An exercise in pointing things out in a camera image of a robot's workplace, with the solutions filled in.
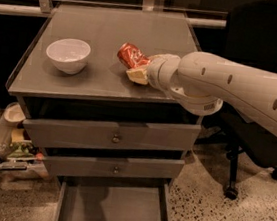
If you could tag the metal rail with brackets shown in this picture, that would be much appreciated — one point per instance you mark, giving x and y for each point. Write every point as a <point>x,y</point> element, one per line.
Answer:
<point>100,7</point>

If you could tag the grey drawer cabinet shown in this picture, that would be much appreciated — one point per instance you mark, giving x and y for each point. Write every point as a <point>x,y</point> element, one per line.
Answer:
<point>101,91</point>

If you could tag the grey bottom drawer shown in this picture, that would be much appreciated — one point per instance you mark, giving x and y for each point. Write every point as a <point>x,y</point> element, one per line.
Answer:
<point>116,199</point>

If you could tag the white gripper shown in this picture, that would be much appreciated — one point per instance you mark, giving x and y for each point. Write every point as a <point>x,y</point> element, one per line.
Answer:
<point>155,71</point>

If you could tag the grey top drawer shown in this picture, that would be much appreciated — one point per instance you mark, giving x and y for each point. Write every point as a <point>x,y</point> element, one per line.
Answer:
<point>111,135</point>

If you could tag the black office chair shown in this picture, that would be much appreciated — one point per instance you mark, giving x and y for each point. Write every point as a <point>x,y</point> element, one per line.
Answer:
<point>251,39</point>

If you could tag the grey drawer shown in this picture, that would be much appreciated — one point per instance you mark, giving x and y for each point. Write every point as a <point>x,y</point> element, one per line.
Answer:
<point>116,199</point>
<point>113,167</point>
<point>111,135</point>

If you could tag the grey middle drawer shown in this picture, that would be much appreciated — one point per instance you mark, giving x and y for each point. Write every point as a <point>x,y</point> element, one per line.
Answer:
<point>113,167</point>

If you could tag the white ceramic bowl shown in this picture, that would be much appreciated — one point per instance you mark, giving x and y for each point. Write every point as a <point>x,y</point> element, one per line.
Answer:
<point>69,55</point>

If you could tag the red coke can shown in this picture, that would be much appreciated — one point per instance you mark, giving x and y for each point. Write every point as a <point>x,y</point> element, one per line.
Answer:
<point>131,56</point>

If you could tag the green snack bag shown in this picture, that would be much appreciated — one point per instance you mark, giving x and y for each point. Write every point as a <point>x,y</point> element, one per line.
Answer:
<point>23,150</point>

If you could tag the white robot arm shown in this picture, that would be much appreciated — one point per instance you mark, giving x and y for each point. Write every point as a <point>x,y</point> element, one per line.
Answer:
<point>203,82</point>

